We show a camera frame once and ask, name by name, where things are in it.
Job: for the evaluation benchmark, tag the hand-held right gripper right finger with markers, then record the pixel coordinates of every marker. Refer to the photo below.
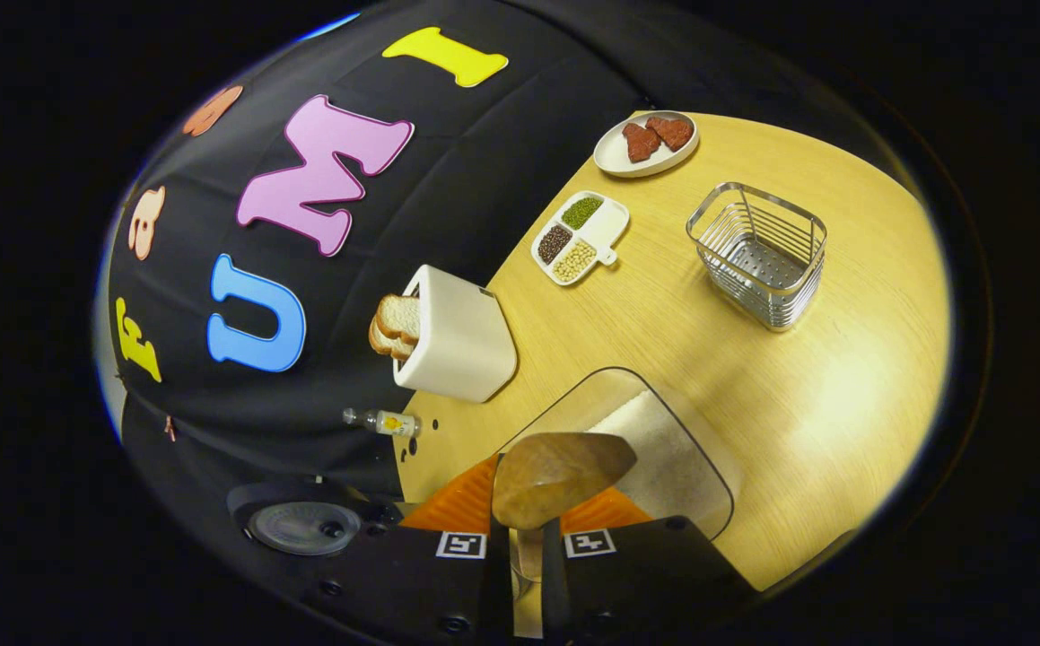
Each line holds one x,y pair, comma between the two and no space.
555,592

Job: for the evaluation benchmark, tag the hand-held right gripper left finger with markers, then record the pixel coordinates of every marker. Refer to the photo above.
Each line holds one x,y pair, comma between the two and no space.
497,592

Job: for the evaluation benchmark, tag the wooden spoon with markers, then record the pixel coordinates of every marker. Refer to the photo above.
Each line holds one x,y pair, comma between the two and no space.
555,475

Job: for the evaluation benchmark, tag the clear plastic container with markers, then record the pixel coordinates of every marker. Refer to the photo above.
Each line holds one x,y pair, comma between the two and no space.
573,395

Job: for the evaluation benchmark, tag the small glass bottle yellow label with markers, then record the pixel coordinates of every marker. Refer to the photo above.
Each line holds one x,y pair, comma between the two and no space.
389,423

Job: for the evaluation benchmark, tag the white toaster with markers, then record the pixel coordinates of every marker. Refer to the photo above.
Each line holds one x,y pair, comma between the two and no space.
461,341

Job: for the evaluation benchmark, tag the bread slice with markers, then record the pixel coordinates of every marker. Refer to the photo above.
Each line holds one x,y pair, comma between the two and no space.
385,345
399,316

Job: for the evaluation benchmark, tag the pale beans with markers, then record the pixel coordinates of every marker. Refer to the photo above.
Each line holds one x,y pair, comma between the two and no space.
574,260

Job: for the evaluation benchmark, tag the dark beans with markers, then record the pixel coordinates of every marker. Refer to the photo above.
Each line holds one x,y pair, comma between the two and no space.
554,243

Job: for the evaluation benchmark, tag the white divided dish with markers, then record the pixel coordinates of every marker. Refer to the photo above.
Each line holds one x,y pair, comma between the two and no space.
609,229

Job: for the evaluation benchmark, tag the green beans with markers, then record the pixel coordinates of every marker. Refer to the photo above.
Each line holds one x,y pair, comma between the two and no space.
581,213

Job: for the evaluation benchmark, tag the white round plate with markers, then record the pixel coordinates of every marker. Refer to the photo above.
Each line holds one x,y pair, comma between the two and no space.
614,160

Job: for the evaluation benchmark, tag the red meat piece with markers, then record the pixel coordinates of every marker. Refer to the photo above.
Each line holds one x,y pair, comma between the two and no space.
641,142
670,133

